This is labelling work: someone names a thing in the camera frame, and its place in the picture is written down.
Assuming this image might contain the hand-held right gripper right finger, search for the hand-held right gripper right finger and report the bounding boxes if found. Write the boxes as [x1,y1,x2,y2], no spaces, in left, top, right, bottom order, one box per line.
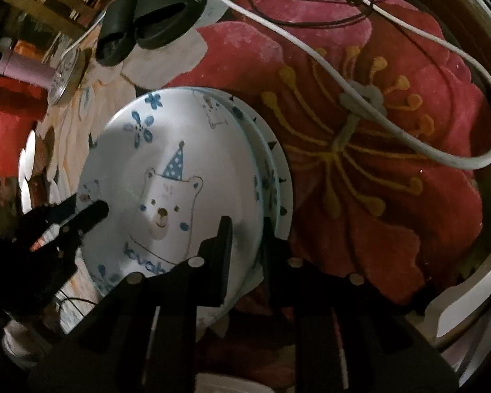
[262,229,461,393]

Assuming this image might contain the large bear-print plate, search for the large bear-print plate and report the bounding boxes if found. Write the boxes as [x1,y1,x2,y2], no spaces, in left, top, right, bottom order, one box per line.
[217,93,281,232]

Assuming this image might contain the round perforated metal tin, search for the round perforated metal tin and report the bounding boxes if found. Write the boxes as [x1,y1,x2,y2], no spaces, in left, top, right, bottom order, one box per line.
[47,47,86,105]

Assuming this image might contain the wooden chair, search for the wooden chair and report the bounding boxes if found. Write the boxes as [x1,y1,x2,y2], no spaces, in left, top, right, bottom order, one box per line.
[0,0,103,39]

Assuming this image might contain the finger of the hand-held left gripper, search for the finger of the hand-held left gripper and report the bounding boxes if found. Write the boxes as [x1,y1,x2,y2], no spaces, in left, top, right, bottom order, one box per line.
[25,194,78,230]
[65,200,110,236]

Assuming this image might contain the small bear-print plate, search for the small bear-print plate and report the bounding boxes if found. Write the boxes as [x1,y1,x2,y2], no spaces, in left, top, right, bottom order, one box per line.
[77,87,266,330]

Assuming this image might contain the floral rug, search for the floral rug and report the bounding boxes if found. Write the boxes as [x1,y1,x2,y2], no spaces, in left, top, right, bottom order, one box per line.
[25,0,491,393]

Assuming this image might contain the red paper bag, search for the red paper bag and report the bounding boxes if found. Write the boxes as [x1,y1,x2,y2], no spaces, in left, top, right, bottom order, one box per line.
[0,108,37,181]

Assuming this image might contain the person's left hand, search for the person's left hand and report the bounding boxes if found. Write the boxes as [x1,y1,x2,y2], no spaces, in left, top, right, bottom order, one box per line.
[2,319,60,363]

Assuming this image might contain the white power cable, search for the white power cable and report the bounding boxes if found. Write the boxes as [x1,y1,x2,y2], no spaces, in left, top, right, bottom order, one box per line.
[61,0,491,170]

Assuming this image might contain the large leaf-pattern plate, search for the large leaf-pattern plate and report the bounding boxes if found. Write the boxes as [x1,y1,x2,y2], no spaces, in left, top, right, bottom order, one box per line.
[229,96,294,242]

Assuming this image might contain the pink thermos bottle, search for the pink thermos bottle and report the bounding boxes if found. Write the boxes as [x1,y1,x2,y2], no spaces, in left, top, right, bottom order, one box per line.
[0,47,60,91]

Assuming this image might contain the red thermos bottle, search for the red thermos bottle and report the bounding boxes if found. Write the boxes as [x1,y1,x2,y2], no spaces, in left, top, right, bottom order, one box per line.
[0,74,50,111]

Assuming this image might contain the white plastic object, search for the white plastic object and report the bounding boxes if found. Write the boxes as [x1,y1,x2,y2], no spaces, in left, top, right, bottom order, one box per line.
[423,250,491,377]

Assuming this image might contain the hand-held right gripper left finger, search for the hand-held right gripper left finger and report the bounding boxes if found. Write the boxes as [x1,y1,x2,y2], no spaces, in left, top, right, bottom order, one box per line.
[28,215,234,393]

